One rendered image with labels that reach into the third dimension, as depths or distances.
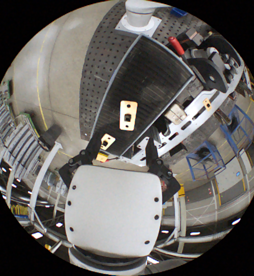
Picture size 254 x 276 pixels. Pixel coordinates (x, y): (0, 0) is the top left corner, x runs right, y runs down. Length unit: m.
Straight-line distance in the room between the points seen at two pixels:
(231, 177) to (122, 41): 8.48
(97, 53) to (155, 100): 0.61
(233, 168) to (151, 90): 8.21
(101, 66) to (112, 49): 0.15
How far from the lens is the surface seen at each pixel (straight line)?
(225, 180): 8.34
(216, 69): 0.25
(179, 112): 0.33
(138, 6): 0.45
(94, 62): 0.72
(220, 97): 0.58
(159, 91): 0.19
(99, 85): 0.70
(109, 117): 0.22
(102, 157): 0.39
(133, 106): 0.19
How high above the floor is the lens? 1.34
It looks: 46 degrees down
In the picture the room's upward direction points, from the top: 174 degrees counter-clockwise
